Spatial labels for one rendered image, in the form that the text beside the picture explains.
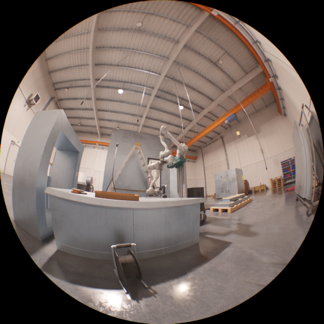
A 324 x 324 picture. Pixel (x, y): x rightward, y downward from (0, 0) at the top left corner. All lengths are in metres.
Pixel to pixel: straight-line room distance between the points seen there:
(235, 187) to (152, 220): 6.94
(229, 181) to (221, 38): 9.63
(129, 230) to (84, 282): 0.66
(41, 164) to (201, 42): 7.90
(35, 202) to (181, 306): 1.44
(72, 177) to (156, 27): 7.53
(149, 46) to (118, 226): 7.64
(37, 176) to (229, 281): 1.86
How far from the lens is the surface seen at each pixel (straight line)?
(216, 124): 10.22
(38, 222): 1.43
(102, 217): 0.96
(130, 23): 7.55
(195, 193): 2.26
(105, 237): 1.03
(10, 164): 9.72
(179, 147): 2.03
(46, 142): 1.38
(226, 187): 7.93
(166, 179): 4.04
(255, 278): 1.02
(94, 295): 0.88
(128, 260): 0.77
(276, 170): 11.23
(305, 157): 2.33
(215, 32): 7.75
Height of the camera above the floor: 0.73
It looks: 18 degrees up
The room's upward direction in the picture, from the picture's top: straight up
